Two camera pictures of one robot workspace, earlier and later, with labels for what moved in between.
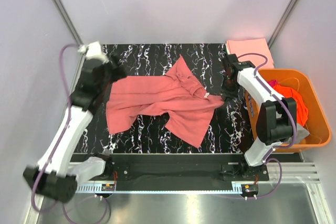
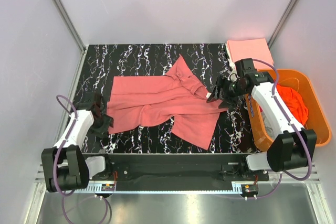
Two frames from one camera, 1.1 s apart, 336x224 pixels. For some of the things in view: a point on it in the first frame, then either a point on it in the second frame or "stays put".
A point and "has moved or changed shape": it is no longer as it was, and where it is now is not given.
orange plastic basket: [317, 125] stays put
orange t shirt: [302, 112] stays put
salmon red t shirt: [179, 95] has moved or changed shape
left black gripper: [115, 68] -> [103, 123]
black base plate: [186, 168] stays put
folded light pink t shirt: [253, 45] stays put
